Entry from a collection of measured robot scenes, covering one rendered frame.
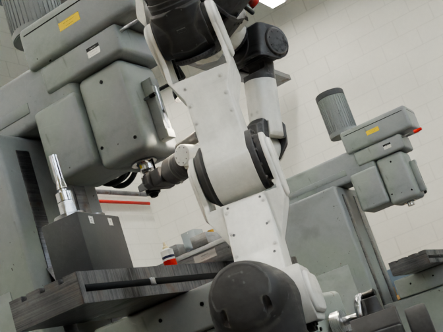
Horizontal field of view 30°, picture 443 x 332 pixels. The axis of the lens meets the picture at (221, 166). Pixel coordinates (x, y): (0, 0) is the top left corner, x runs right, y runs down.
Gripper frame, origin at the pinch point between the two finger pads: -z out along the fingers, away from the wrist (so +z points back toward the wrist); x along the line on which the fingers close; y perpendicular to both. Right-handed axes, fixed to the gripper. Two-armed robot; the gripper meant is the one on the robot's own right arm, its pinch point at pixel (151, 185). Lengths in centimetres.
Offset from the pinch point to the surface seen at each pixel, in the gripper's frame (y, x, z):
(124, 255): 23.8, 26.3, 8.9
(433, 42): -208, -623, -182
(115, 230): 16.4, 27.3, 9.3
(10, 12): -77, 16, -24
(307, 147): -163, -578, -352
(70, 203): 7.4, 40.1, 10.4
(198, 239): 20.7, -9.1, 3.6
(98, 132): -20.7, 11.4, -3.6
